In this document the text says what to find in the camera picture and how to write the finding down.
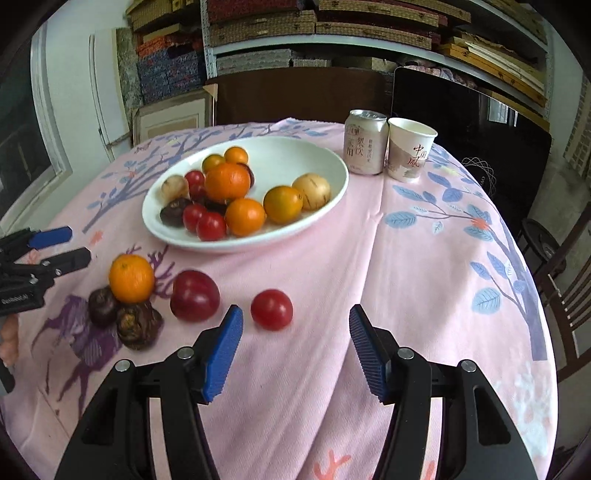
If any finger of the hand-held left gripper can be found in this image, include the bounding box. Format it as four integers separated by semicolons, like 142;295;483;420
0;226;74;254
39;247;92;278

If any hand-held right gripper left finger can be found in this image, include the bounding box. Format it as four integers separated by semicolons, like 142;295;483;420
54;305;245;480

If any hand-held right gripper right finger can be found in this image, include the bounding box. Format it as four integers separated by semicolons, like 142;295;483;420
348;304;540;480

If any dark purple water chestnut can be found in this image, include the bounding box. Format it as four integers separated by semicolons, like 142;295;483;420
160;198;194;227
115;301;164;350
88;286;122;328

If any large orange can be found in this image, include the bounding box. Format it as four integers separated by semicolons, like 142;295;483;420
204;163;251;202
225;198;267;237
108;254;155;304

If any pale yellow speckled fruit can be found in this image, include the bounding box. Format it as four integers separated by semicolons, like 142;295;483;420
160;175;190;204

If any white oval plate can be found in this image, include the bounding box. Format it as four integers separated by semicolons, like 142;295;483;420
141;136;349;254

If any pale yellow streaked fruit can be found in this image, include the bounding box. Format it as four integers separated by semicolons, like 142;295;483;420
292;172;332;212

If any person's left hand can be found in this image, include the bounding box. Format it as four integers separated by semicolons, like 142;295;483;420
0;320;20;367

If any white framed window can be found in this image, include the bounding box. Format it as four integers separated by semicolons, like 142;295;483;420
0;23;75;222

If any pink deer print tablecloth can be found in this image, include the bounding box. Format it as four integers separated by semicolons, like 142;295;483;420
0;117;561;480

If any white board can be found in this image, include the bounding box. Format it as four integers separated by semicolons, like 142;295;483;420
90;28;134;160

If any beige framed picture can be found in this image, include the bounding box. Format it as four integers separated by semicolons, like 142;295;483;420
131;90;218;148

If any grey stone slab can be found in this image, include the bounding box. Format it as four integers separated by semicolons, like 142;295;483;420
115;28;144;109

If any stack of blue patterned boxes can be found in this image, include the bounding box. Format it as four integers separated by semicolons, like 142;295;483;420
136;37;206;104

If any white drink can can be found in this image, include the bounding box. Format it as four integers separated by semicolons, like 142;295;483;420
344;109;389;176

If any printed paper cup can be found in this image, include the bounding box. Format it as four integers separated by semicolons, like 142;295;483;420
385;117;438;182

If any round black stool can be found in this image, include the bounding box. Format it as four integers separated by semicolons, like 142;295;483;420
517;218;568;278

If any dark wooden chair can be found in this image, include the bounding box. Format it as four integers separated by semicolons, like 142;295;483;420
531;249;591;384

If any black glossy panel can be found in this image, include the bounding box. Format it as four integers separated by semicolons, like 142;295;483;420
390;67;553;222

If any dark brown wooden board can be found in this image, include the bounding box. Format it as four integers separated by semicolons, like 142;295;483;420
205;68;393;126

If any stack of woven boxes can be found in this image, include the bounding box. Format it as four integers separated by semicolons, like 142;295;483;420
127;0;472;51

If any white metal shelf rack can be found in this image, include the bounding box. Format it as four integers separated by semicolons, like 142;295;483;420
201;0;555;121

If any stack of wooden frames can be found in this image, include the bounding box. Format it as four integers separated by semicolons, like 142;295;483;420
438;28;550;112

